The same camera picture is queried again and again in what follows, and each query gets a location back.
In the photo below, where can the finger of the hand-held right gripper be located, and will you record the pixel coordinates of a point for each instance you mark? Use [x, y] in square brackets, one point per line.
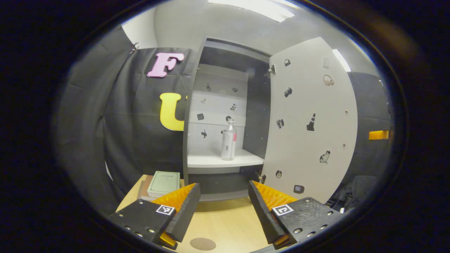
[379, 135]

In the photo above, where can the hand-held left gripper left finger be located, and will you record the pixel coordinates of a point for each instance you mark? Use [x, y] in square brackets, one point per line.
[184, 218]

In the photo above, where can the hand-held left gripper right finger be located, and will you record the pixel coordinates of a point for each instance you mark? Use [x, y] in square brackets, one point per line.
[263, 216]

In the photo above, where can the brown round coaster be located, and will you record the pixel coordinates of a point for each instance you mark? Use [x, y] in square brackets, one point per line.
[203, 244]

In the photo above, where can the grey cabinet door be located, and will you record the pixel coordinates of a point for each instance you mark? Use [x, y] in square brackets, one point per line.
[302, 158]

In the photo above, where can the clear plastic bottle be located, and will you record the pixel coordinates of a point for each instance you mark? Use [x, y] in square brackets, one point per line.
[228, 144]

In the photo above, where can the dark grey cabinet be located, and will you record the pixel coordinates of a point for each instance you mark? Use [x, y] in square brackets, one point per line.
[255, 123]

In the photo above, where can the metal door hinge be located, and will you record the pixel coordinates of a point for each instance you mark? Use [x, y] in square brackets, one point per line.
[261, 176]
[270, 71]

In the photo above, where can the white cabinet shelf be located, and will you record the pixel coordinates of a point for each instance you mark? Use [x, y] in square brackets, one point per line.
[211, 160]

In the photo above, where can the green notebook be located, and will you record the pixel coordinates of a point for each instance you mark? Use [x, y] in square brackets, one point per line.
[163, 182]

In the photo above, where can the ceiling light panel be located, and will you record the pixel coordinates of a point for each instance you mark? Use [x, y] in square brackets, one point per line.
[341, 60]

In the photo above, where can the black backdrop cloth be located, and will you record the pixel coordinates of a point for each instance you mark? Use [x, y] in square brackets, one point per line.
[133, 133]

